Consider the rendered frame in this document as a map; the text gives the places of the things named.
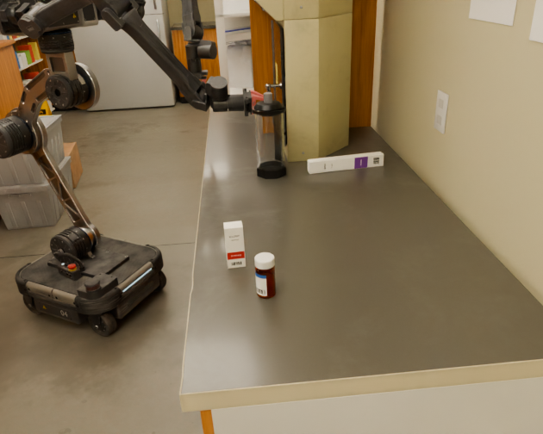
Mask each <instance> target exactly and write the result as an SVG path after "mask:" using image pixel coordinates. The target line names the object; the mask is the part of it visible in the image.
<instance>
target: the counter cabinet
mask: <svg viewBox="0 0 543 434"><path fill-rule="evenodd" d="M200 413H201V420H202V425H203V434H543V377H536V378H527V379H519V380H509V381H493V382H484V383H475V384H466V385H457V386H448V387H431V388H423V389H414V390H404V391H395V392H387V393H378V394H361V395H352V396H343V397H334V398H326V399H317V400H299V401H291V402H282V403H273V404H264V405H255V406H238V407H229V408H221V409H212V410H202V411H200Z"/></svg>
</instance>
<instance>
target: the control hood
mask: <svg viewBox="0 0 543 434"><path fill-rule="evenodd" d="M255 1H256V2H257V3H258V4H259V5H260V6H261V7H262V8H263V9H264V10H265V11H266V12H267V13H268V14H269V15H270V16H271V17H272V18H273V19H274V20H277V21H282V20H283V19H284V0H255Z"/></svg>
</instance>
